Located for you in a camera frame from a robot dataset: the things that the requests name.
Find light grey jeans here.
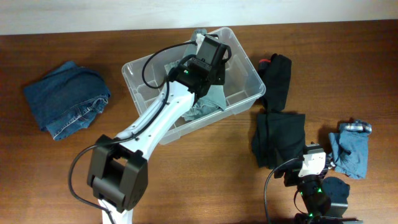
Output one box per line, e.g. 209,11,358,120
182,29,226,121

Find clear plastic storage bin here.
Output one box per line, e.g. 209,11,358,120
121,27,266,145

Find black garment with red band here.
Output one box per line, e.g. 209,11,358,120
257,54,292,111

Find dark blue jeans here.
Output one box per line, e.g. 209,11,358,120
23,61,111,141

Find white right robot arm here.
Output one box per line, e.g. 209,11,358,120
274,142,363,224

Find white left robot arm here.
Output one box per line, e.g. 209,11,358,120
87,34,232,223

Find dark green folded garment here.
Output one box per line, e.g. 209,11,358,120
251,113,305,169

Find light blue shorts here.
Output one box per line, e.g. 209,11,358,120
328,119,372,179

